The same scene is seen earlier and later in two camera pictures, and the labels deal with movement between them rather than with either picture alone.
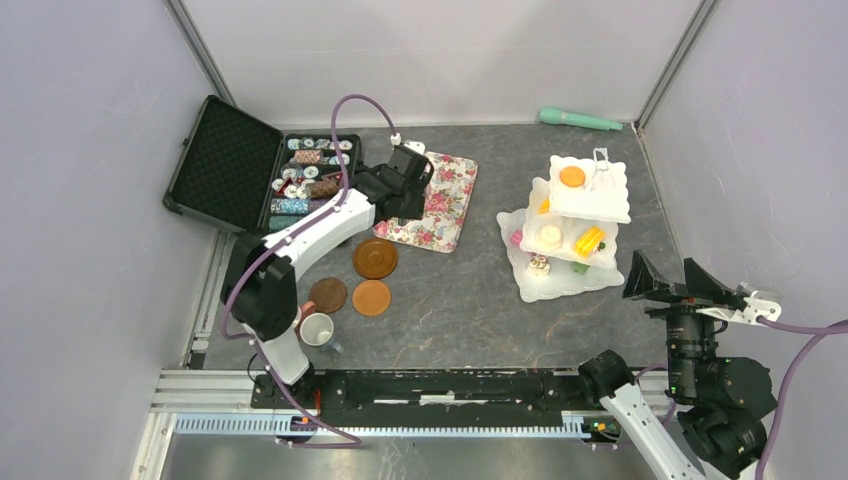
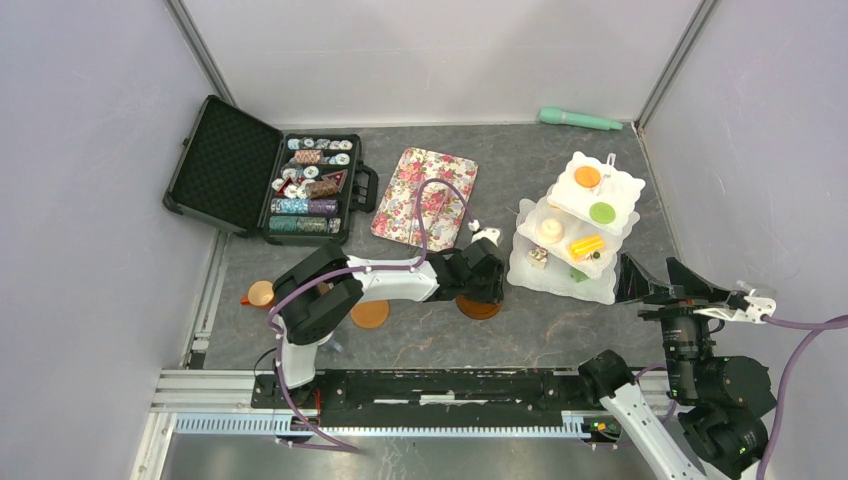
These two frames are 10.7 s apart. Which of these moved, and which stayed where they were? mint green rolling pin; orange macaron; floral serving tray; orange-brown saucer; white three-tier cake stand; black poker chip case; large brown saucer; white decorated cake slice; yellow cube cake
Moved: orange macaron; white decorated cake slice; orange-brown saucer; white three-tier cake stand; large brown saucer; yellow cube cake
Stayed: black poker chip case; floral serving tray; mint green rolling pin
